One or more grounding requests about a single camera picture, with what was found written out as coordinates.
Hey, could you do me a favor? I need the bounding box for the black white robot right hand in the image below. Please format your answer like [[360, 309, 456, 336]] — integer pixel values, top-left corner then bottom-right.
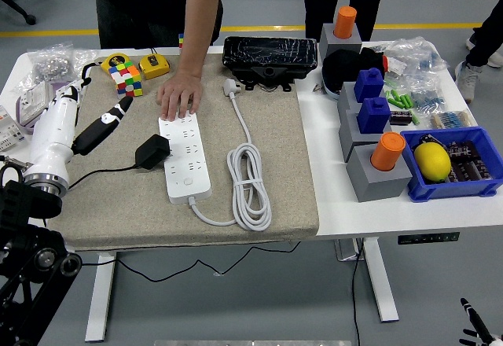
[[458, 297, 503, 346]]

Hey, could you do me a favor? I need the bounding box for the person's left hand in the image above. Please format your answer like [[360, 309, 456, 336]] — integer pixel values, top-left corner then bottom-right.
[[156, 72, 204, 122]]

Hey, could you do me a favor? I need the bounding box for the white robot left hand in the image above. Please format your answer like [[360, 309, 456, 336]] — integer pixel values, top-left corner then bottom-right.
[[28, 78, 134, 178]]

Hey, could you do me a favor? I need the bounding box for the black plug adapter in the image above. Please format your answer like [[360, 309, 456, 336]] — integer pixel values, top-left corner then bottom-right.
[[134, 133, 173, 171]]

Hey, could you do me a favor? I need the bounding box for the white power strip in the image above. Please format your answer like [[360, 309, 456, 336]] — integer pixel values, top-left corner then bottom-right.
[[158, 112, 213, 205]]

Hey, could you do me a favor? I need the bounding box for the purple tray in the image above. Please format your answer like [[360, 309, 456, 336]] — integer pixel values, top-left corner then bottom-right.
[[15, 79, 74, 131]]

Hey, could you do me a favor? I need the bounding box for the small yellow tape measure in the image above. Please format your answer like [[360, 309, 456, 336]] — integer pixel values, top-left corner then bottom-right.
[[134, 45, 171, 80]]

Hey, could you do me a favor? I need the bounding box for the white socket box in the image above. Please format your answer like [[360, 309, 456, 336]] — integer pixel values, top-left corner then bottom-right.
[[19, 82, 52, 125]]

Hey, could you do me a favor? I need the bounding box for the white circuit breaker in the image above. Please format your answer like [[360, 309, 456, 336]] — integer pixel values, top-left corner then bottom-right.
[[0, 105, 29, 153]]

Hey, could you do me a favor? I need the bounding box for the scrambled colour puzzle cube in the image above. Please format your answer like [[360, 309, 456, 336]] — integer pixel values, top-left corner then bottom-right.
[[108, 61, 145, 99]]

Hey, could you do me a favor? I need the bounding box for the clear bag of metal parts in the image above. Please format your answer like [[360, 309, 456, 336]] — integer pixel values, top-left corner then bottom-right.
[[11, 41, 97, 95]]

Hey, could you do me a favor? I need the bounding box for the round yellow tape measure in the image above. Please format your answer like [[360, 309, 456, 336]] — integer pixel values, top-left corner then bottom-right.
[[79, 52, 133, 89]]

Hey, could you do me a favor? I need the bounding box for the black table control panel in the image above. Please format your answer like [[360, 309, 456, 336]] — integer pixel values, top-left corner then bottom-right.
[[397, 231, 461, 245]]

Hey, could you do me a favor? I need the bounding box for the black device in plastic wrap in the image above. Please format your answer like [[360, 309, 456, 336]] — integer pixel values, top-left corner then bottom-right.
[[222, 35, 318, 92]]

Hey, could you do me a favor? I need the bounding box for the person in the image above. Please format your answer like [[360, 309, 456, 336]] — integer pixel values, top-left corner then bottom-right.
[[304, 0, 392, 42], [90, 0, 224, 50], [454, 6, 503, 104]]

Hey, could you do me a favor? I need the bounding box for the white table leg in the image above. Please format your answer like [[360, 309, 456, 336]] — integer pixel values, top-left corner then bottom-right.
[[85, 251, 118, 343], [361, 238, 401, 322]]

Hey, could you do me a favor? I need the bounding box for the grey-brown mat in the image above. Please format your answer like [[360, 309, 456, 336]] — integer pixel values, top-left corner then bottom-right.
[[46, 53, 320, 253]]

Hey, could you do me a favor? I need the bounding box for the blue plastic bin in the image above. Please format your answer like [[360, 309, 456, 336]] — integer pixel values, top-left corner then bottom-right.
[[399, 126, 503, 203]]

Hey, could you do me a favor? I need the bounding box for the white bowl with blue rim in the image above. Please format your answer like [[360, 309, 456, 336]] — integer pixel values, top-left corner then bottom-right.
[[321, 74, 342, 101]]

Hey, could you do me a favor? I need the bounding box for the dark brown capacitor pack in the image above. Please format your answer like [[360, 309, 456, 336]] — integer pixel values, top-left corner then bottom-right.
[[446, 140, 494, 182]]

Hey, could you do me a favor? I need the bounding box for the grey square block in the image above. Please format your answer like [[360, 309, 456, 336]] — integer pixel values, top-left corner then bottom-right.
[[345, 144, 413, 204], [338, 108, 393, 163], [336, 81, 388, 115], [318, 23, 362, 60]]

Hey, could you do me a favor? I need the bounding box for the black cloth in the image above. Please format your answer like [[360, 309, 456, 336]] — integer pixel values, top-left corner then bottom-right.
[[321, 46, 390, 95]]

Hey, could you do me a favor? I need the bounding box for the yellow lemon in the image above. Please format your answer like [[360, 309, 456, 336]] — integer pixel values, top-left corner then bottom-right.
[[413, 142, 452, 184]]

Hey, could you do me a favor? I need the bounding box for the orange cylinder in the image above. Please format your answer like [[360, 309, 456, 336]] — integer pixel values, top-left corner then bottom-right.
[[333, 6, 358, 40], [370, 131, 406, 172]]

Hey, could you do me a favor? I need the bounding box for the small black clip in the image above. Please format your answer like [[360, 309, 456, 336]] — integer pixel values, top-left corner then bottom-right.
[[418, 134, 447, 150]]

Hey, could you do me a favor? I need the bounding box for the blue block with knob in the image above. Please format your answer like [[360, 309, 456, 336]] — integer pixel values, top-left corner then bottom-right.
[[356, 97, 392, 134], [353, 67, 384, 103]]

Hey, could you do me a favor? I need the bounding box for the clear bag of taped resistors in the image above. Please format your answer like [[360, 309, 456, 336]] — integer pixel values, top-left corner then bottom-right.
[[428, 109, 479, 131]]

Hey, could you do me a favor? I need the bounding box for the small white carton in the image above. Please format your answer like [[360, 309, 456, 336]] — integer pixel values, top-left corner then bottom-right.
[[387, 57, 408, 75]]

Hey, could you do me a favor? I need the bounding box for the clear bag of blue resistors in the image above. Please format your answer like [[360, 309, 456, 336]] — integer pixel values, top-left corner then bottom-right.
[[404, 74, 447, 113]]

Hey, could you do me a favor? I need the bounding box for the large clear bag of resistors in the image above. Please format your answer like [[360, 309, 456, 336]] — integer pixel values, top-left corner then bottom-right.
[[383, 37, 450, 83]]

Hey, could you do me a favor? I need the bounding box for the white power strip cord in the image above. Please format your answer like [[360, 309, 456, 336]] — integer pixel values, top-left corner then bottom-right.
[[187, 78, 273, 232]]

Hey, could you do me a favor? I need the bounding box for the thin black plug cord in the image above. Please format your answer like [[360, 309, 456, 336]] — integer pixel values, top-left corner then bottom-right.
[[67, 163, 302, 283]]

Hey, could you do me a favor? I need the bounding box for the black hanging cable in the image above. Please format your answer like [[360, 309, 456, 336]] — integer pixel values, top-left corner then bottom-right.
[[351, 239, 365, 346]]

